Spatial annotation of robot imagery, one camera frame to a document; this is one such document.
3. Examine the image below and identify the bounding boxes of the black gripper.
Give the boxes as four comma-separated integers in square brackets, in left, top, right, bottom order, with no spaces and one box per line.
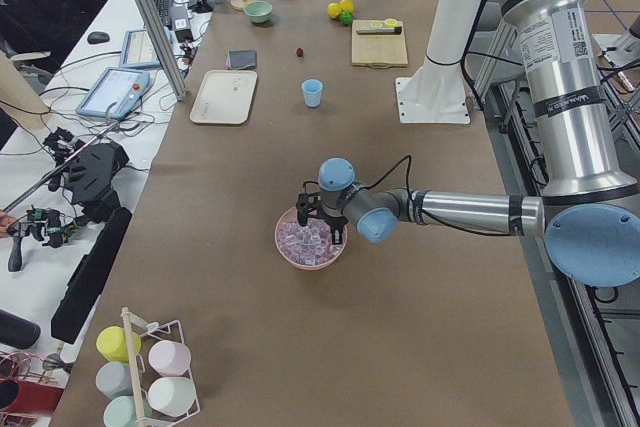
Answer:
[296,192,348,245]

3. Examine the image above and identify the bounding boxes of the clear ice cubes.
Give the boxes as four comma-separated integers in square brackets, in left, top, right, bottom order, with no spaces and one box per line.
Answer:
[277,219,345,266]

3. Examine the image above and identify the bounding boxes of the light blue cup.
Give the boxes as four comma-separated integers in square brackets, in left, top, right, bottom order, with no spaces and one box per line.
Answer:
[301,78,323,108]

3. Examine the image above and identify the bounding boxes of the pink cup in rack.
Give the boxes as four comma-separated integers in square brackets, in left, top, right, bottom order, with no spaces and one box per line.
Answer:
[148,340,192,376]

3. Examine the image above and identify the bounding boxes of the white cup in rack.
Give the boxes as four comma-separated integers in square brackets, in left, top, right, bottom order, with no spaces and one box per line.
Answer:
[147,377,196,417]

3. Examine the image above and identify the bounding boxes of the yellow cup in rack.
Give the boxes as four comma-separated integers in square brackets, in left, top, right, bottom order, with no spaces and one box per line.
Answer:
[96,326,129,363]

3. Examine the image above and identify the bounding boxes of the grey cup in rack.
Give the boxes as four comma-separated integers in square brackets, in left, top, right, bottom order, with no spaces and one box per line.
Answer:
[95,362,133,400]

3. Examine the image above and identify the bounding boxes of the mint cup in rack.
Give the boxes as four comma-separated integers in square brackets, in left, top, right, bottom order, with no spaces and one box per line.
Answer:
[103,396,137,427]

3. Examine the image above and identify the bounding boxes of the pink bowl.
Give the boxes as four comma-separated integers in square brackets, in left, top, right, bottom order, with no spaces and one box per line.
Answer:
[273,206,349,271]

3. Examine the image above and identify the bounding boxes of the cream serving tray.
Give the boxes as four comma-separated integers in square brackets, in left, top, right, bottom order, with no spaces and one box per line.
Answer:
[189,70,258,125]

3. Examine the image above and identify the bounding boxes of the wooden cutting board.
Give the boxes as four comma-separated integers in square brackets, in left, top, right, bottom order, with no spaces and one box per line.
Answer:
[351,20,409,68]

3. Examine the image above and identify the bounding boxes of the grey folded cloth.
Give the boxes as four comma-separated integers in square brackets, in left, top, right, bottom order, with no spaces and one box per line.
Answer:
[225,49,257,70]

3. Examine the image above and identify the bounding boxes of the green lime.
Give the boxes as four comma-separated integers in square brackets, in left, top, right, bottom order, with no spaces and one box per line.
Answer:
[339,12,353,26]

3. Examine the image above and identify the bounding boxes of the steel muddler black cap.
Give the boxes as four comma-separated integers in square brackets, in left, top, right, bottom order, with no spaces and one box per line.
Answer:
[356,26,403,35]

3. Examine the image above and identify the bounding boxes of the yellow lemon lower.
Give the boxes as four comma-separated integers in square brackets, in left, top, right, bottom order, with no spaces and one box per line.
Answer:
[326,3,342,19]

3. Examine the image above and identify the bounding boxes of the yellow lemon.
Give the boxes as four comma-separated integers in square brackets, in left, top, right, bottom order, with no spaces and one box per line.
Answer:
[326,3,342,19]
[339,0,355,14]

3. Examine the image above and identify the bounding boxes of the yellow lemon upper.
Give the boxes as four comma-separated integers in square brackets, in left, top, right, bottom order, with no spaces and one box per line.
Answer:
[339,0,355,14]

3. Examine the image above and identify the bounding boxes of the mint green bowl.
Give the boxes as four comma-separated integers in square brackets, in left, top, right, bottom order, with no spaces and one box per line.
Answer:
[243,0,273,25]

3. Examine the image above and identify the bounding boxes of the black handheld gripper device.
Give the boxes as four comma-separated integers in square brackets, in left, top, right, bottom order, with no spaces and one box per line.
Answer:
[7,128,129,272]

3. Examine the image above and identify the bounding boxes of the black long bar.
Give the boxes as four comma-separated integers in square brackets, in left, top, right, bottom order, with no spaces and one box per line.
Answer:
[50,207,132,344]

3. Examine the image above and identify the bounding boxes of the blue teach pendant near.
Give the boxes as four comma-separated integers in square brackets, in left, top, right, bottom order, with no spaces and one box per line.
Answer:
[76,67,150,121]

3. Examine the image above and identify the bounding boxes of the blue teach pendant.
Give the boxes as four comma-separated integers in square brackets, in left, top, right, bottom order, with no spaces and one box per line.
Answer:
[119,29,161,69]
[76,67,150,121]

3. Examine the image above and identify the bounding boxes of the blue teach pendant far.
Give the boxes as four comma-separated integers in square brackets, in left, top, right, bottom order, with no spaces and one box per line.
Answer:
[119,29,161,69]

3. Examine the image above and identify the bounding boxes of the black keyboard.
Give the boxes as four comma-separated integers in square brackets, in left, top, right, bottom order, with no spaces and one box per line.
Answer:
[152,0,173,28]

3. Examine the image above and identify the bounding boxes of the black computer mouse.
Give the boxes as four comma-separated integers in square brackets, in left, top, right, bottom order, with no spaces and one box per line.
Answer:
[87,31,110,45]

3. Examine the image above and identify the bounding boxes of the seated person in black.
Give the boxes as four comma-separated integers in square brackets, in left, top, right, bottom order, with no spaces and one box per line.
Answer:
[1,0,108,73]

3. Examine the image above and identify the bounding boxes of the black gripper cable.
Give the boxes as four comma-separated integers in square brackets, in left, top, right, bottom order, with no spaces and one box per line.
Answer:
[302,155,413,198]

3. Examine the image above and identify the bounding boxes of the white wire cup rack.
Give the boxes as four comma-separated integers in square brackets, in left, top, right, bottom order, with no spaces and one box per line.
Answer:
[119,307,201,426]

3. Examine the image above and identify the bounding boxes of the aluminium frame post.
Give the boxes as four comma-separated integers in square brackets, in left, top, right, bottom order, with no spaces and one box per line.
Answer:
[134,0,187,101]

